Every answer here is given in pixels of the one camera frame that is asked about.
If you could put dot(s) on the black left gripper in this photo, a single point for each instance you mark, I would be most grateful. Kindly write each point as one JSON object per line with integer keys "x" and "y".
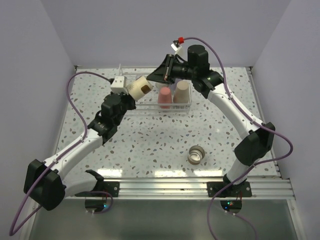
{"x": 131, "y": 101}

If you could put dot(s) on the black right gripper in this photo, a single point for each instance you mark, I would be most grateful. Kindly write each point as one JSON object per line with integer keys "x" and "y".
{"x": 162, "y": 73}

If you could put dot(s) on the red plastic cup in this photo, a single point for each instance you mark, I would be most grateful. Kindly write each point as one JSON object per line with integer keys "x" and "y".
{"x": 164, "y": 98}

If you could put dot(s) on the beige plastic cup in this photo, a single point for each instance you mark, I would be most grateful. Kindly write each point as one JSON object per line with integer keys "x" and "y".
{"x": 181, "y": 94}

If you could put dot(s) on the steel cup brown band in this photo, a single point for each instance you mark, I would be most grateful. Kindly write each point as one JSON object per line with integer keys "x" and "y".
{"x": 159, "y": 85}

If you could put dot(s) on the lavender plastic cup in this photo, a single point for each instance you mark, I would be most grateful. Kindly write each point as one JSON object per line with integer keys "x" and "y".
{"x": 177, "y": 81}

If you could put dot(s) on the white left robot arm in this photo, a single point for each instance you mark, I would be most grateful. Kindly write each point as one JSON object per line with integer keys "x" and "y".
{"x": 45, "y": 181}

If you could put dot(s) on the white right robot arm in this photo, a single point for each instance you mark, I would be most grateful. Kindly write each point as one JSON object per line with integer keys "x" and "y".
{"x": 256, "y": 137}

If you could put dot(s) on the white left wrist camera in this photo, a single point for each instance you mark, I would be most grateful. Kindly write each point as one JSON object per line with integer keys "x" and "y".
{"x": 119, "y": 84}

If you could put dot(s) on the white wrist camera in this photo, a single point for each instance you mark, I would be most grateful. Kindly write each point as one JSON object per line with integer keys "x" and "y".
{"x": 119, "y": 84}
{"x": 177, "y": 47}

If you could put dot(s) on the white wire dish rack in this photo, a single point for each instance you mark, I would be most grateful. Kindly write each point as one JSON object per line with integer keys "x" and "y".
{"x": 148, "y": 105}

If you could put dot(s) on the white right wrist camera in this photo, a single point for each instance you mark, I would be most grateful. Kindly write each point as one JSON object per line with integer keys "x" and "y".
{"x": 177, "y": 47}

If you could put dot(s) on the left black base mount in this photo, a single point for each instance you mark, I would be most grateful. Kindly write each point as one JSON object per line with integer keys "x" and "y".
{"x": 100, "y": 200}

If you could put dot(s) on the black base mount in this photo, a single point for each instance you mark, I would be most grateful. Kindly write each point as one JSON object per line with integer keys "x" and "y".
{"x": 100, "y": 200}
{"x": 232, "y": 196}

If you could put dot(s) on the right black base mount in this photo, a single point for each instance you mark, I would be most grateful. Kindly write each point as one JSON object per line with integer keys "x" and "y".
{"x": 232, "y": 196}

